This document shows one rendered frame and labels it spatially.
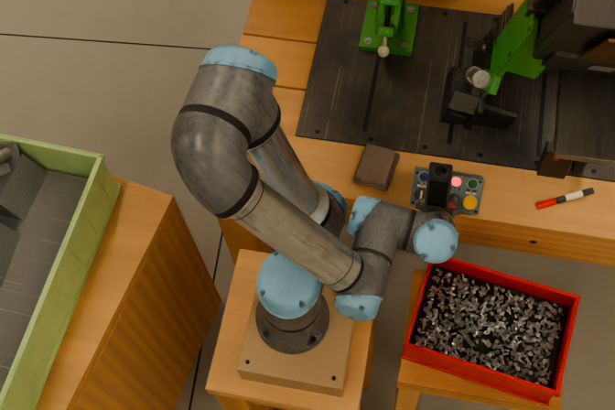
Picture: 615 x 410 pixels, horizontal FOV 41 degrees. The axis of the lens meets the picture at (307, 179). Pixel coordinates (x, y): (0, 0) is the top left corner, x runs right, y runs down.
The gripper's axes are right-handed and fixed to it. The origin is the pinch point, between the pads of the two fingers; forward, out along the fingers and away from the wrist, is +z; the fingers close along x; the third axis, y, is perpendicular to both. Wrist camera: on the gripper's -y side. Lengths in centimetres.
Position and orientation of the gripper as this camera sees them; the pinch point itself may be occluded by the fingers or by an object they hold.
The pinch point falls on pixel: (437, 199)
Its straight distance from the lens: 177.2
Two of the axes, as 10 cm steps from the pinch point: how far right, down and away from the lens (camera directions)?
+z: 1.5, -1.3, 9.8
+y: -1.3, 9.8, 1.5
